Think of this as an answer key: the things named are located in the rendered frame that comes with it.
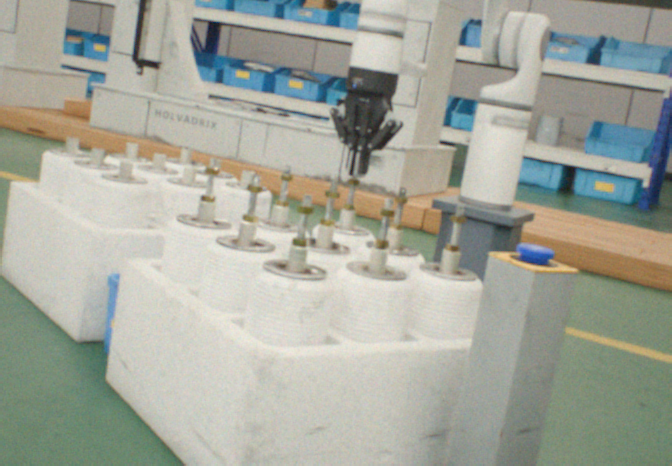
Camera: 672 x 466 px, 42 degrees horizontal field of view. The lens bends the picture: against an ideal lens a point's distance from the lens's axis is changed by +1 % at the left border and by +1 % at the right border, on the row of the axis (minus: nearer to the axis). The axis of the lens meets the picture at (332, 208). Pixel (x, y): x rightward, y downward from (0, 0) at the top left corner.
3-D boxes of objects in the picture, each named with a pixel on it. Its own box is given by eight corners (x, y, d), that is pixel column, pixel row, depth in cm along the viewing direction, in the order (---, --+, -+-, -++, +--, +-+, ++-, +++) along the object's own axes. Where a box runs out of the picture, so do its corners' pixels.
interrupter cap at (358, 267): (355, 262, 112) (356, 257, 112) (412, 276, 110) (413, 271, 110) (337, 272, 105) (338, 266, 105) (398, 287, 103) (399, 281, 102)
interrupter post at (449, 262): (453, 278, 112) (458, 254, 112) (435, 274, 113) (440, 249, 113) (458, 276, 115) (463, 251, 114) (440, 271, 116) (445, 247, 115)
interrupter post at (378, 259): (369, 270, 109) (373, 245, 108) (387, 275, 108) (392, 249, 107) (363, 273, 106) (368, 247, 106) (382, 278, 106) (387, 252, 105)
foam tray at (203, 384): (329, 365, 147) (347, 262, 145) (494, 473, 116) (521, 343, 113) (104, 380, 125) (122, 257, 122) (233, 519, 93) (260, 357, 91)
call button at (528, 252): (531, 260, 100) (535, 243, 99) (558, 270, 96) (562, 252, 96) (506, 260, 97) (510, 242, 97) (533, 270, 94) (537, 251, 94)
